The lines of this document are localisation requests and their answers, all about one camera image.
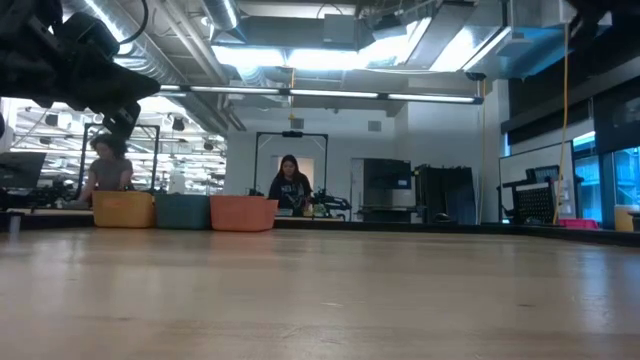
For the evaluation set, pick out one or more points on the black gantry frame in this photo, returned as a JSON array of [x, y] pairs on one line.
[[292, 134], [150, 126]]

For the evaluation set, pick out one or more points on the yellow plastic bin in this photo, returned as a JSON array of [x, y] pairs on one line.
[[123, 210]]

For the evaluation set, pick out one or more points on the black folding panel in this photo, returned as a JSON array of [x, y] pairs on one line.
[[445, 195]]

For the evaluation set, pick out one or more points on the yellow plastic container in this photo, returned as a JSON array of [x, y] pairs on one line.
[[625, 220]]

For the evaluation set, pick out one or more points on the person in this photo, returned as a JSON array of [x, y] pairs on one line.
[[110, 172], [290, 187]]

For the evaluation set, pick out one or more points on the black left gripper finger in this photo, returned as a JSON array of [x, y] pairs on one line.
[[125, 87]]

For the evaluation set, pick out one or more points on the black cabinet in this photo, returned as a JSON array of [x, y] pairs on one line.
[[385, 175]]

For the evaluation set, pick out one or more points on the small white cup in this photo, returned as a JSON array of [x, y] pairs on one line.
[[14, 225]]

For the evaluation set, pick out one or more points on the orange plastic bin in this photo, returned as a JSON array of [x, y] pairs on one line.
[[243, 214]]

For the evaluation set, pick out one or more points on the red plastic container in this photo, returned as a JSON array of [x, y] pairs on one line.
[[577, 224]]

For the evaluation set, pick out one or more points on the whiteboard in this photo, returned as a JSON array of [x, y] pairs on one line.
[[530, 157]]

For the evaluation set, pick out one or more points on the background black robot arm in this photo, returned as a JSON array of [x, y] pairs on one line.
[[332, 202]]

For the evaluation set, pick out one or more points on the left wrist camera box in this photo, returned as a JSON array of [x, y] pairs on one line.
[[90, 35]]

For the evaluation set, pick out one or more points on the black aluminium table frame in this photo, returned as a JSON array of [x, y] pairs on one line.
[[375, 226]]

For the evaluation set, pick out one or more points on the black computer monitor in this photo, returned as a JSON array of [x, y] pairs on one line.
[[20, 170]]

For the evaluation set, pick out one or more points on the teal plastic bin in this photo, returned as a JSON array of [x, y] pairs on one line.
[[182, 212]]

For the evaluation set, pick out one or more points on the long ceiling light bar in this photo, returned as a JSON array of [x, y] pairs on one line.
[[330, 93]]

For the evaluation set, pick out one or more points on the black perforated panel stand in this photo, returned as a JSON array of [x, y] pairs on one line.
[[537, 202]]

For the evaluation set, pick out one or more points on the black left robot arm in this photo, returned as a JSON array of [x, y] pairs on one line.
[[25, 50]]

